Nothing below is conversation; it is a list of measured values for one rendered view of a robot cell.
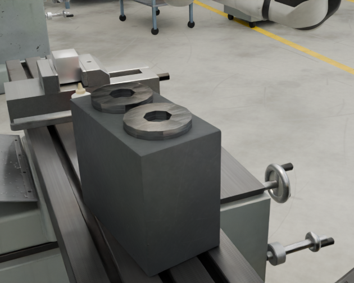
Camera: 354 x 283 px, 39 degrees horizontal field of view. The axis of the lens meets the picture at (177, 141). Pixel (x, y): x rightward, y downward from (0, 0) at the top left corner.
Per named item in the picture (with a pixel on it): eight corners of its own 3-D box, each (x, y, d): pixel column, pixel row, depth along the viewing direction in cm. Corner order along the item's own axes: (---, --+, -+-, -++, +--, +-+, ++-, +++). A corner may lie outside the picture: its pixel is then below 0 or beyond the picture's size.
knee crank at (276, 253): (325, 237, 143) (327, 220, 140) (339, 250, 138) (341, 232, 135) (259, 258, 136) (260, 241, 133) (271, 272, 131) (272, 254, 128)
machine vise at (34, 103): (145, 85, 130) (143, 45, 125) (163, 106, 118) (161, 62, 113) (7, 106, 120) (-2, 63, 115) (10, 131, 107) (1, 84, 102)
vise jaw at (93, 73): (99, 68, 122) (97, 52, 121) (110, 83, 112) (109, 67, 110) (75, 71, 121) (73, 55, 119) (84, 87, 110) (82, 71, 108)
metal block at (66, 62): (77, 72, 118) (73, 48, 115) (81, 81, 113) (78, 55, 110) (54, 76, 116) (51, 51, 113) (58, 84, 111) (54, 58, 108)
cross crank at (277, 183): (277, 187, 151) (280, 153, 145) (300, 207, 141) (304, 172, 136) (231, 199, 146) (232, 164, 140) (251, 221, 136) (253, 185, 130)
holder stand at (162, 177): (145, 180, 88) (138, 73, 79) (221, 245, 72) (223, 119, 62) (82, 202, 82) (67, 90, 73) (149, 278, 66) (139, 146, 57)
